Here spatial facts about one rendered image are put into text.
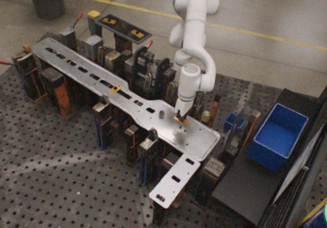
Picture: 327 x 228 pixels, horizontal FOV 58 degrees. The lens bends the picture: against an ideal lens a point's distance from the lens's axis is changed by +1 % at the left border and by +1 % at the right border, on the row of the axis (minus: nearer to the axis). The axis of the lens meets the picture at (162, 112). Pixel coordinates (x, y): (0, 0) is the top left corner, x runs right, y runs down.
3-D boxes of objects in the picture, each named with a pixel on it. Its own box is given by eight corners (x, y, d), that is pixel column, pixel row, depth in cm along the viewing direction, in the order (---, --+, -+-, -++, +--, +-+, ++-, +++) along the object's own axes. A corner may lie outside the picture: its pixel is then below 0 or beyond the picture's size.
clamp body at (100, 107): (93, 145, 180) (86, 107, 155) (107, 133, 187) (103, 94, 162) (104, 152, 177) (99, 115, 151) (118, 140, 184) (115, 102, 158)
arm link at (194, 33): (219, 28, 136) (212, 93, 134) (184, 25, 136) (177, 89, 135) (222, 22, 127) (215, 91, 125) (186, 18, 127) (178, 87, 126)
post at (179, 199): (166, 201, 159) (171, 174, 137) (178, 187, 165) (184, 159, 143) (176, 208, 156) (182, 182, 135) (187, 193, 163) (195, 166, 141)
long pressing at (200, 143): (22, 51, 192) (21, 49, 191) (50, 36, 204) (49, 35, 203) (200, 165, 142) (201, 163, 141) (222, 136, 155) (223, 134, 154)
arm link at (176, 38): (192, 52, 190) (167, 50, 189) (193, 35, 192) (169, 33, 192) (206, 8, 141) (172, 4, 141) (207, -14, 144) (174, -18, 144)
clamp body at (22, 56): (23, 98, 203) (5, 56, 176) (41, 87, 211) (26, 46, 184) (33, 106, 199) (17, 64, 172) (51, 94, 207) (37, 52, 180)
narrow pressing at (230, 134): (216, 163, 142) (234, 117, 117) (227, 147, 148) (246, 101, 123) (217, 163, 142) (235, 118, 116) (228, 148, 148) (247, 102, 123)
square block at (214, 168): (192, 202, 159) (203, 167, 133) (199, 191, 164) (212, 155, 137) (205, 210, 156) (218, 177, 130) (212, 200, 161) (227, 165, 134)
